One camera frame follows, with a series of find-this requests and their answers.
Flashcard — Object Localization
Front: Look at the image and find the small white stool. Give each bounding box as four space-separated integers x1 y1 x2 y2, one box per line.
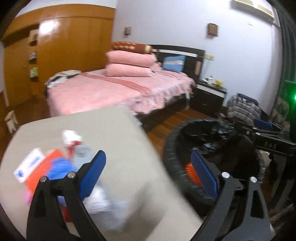
4 110 19 134

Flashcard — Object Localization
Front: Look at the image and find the black nightstand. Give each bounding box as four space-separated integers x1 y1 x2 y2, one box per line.
190 81 228 118

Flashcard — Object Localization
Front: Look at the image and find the pink pillow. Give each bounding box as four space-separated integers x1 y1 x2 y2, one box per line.
105 63 152 77
106 50 157 67

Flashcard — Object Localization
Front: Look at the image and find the white blue medicine box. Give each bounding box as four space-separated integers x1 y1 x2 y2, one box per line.
14 148 45 183

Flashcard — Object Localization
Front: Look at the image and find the clothes pile on bed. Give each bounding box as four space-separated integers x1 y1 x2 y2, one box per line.
45 70 82 89

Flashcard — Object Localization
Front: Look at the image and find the orange foam mesh sleeve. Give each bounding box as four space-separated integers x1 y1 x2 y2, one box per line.
25 149 69 195

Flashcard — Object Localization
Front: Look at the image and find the wall lamp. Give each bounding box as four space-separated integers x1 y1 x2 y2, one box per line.
207 23 219 37
124 27 132 36

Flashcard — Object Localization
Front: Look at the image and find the plaid bag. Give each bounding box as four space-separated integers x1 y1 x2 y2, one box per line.
226 94 262 125

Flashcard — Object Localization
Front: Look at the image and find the wooden wardrobe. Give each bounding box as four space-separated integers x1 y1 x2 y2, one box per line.
1 4 115 106

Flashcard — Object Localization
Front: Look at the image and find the white tissue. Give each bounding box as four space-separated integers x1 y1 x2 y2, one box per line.
62 130 83 147

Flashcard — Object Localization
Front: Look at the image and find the left wall lamp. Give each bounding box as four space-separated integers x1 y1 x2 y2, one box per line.
124 27 132 36

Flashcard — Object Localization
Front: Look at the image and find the black bed headboard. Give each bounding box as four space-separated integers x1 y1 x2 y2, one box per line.
147 45 206 82

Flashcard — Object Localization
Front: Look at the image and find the right wall lamp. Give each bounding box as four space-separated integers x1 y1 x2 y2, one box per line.
207 23 219 37

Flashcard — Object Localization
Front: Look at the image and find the blue cushion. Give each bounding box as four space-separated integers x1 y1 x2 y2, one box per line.
162 55 186 73

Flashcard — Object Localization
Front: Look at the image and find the pink covered bed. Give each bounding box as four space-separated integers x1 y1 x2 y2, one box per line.
45 45 206 130

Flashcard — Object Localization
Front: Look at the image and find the black-lined trash bin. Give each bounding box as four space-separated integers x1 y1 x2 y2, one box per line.
163 119 265 217

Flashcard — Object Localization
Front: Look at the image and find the blue plastic wrapper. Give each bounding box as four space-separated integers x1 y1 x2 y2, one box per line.
45 157 77 180

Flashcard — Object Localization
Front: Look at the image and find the yellow plush toy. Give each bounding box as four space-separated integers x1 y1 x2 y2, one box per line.
213 79 223 88

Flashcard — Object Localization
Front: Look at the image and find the brown dotted bolster pillow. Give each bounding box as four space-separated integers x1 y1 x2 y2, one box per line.
111 42 153 54

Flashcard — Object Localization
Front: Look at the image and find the lower pink pillow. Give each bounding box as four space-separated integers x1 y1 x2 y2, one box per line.
105 63 152 77

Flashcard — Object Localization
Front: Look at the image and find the pink sock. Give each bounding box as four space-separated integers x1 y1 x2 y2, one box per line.
24 191 33 206

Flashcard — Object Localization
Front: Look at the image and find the upper pink pillow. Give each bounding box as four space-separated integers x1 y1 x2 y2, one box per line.
106 50 157 67

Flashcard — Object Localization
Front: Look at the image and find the air conditioner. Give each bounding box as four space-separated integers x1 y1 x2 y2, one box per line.
232 0 274 22

